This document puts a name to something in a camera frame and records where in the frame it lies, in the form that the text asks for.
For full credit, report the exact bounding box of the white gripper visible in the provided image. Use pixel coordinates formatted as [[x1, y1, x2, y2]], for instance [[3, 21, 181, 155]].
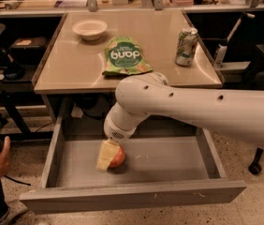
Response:
[[95, 117, 135, 172]]

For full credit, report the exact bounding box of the red apple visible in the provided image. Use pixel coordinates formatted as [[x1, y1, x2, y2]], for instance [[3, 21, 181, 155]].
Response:
[[109, 147, 125, 169]]

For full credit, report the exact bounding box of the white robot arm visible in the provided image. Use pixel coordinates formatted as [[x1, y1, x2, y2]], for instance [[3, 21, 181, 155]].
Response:
[[96, 72, 264, 171]]

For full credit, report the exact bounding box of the grey open drawer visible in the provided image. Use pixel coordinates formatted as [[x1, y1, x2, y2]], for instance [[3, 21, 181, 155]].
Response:
[[20, 98, 246, 214]]

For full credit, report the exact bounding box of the grey counter cabinet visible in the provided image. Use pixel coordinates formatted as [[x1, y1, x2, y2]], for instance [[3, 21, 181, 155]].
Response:
[[34, 9, 222, 116]]

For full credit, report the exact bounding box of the green snack bag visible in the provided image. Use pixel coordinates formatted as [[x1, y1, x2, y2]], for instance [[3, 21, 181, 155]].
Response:
[[103, 37, 153, 76]]

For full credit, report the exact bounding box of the white bowl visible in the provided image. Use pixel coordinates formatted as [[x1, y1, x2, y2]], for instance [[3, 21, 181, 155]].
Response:
[[72, 19, 108, 41]]

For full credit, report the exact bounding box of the black round device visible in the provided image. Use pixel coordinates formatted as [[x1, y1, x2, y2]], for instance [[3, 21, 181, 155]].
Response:
[[1, 48, 25, 81]]

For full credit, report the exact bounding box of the green white soda can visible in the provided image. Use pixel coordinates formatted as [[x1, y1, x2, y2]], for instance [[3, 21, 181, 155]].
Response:
[[175, 27, 198, 67]]

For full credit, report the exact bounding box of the black box on shelf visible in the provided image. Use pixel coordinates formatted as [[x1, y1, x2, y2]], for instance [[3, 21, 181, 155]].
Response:
[[9, 37, 48, 50]]

